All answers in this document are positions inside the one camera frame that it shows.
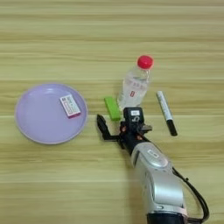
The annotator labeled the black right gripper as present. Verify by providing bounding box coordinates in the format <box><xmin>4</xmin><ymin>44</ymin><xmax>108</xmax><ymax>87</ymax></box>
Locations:
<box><xmin>96</xmin><ymin>114</ymin><xmax>153</xmax><ymax>153</ymax></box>

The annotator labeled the green rectangular block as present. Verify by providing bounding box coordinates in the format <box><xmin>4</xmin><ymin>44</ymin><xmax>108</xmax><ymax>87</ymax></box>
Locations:
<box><xmin>103</xmin><ymin>96</ymin><xmax>123</xmax><ymax>122</ymax></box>

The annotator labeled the clear bottle red cap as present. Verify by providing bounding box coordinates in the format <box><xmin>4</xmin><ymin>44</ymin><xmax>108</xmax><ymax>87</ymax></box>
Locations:
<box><xmin>116</xmin><ymin>54</ymin><xmax>155</xmax><ymax>112</ymax></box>

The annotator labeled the white marker black cap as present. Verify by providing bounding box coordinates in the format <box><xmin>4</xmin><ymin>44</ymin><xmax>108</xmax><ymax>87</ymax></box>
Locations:
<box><xmin>156</xmin><ymin>90</ymin><xmax>179</xmax><ymax>137</ymax></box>

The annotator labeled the white pink card box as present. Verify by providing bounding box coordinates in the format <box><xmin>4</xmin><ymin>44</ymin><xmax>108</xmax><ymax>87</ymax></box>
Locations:
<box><xmin>59</xmin><ymin>94</ymin><xmax>82</xmax><ymax>119</ymax></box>

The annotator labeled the lavender round plate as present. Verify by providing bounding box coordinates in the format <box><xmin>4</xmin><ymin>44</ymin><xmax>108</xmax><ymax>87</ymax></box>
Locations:
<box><xmin>14</xmin><ymin>83</ymin><xmax>88</xmax><ymax>145</ymax></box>

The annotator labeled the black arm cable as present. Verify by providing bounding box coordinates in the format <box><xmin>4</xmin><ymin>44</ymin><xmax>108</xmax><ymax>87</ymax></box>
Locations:
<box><xmin>171</xmin><ymin>167</ymin><xmax>211</xmax><ymax>224</ymax></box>

